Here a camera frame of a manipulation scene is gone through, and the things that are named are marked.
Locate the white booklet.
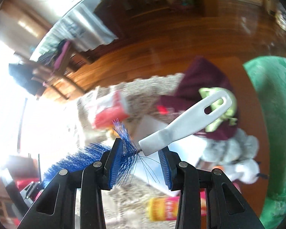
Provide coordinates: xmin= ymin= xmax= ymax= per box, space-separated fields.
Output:
xmin=132 ymin=114 xmax=205 ymax=191

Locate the wooden chair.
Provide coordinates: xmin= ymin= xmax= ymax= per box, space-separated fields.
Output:
xmin=32 ymin=40 xmax=91 ymax=101

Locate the grey fluffy plush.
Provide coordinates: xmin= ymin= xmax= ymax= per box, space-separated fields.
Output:
xmin=201 ymin=127 xmax=259 ymax=165

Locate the pink tissue pack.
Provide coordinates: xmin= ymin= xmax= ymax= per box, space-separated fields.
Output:
xmin=91 ymin=91 xmax=130 ymax=129

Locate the pink chip can yellow lid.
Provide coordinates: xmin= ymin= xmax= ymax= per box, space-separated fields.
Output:
xmin=145 ymin=196 xmax=206 ymax=222

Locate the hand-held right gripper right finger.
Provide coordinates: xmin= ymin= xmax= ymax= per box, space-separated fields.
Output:
xmin=158 ymin=147 xmax=265 ymax=229

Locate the white sheet cover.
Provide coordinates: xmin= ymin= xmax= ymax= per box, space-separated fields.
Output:
xmin=30 ymin=0 xmax=118 ymax=60

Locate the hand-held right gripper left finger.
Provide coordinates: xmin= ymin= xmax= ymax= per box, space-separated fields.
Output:
xmin=18 ymin=138 xmax=123 ymax=229

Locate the purple cloth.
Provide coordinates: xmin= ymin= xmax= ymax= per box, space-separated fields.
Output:
xmin=53 ymin=40 xmax=72 ymax=71

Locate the cream lace tablecloth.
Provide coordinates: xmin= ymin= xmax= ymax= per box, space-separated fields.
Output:
xmin=76 ymin=73 xmax=185 ymax=229

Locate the maroon knit garment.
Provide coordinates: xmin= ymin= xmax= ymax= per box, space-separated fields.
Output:
xmin=156 ymin=56 xmax=239 ymax=141

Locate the blue bottle brush white handle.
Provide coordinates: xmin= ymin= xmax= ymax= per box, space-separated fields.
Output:
xmin=42 ymin=90 xmax=233 ymax=189

